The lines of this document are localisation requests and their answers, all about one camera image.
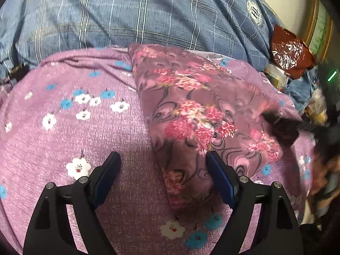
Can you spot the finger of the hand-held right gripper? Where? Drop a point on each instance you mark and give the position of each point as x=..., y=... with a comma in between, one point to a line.
x=284, y=130

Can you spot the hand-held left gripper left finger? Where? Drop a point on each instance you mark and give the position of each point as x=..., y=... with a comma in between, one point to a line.
x=107, y=175

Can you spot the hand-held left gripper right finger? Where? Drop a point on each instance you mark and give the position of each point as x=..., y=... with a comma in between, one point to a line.
x=220, y=180

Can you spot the maroon floral shirt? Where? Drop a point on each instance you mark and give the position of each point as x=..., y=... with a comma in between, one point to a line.
x=191, y=117

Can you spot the person's right hand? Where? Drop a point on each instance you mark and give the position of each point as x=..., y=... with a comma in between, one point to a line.
x=322, y=175

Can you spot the blue denim cloth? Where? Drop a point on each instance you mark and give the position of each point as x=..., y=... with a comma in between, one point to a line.
x=300, y=90

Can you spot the purple floral bedsheet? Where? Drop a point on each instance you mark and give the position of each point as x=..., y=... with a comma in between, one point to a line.
x=79, y=143

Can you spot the clear plastic packet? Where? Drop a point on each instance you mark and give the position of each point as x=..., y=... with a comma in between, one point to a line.
x=276, y=75

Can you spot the red plastic bag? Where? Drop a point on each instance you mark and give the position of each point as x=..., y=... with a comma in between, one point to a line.
x=289, y=53

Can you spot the black plug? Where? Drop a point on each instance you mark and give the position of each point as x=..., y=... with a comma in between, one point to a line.
x=17, y=73

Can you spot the blue plaid quilt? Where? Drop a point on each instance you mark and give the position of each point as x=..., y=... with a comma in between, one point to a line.
x=119, y=18

